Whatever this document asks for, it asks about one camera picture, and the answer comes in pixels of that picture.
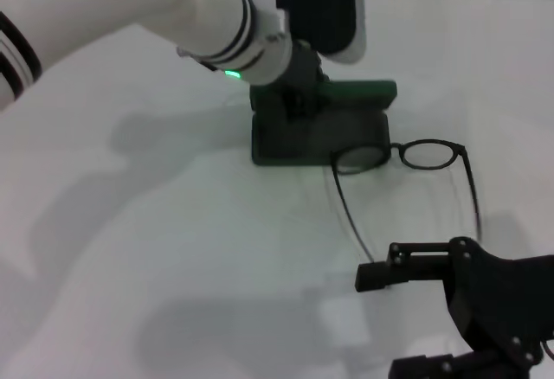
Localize green glasses case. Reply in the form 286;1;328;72
250;78;398;167

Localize black glasses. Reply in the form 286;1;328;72
328;138;484;264

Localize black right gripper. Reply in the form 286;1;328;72
354;234;554;379

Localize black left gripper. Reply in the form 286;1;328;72
276;40;333;121

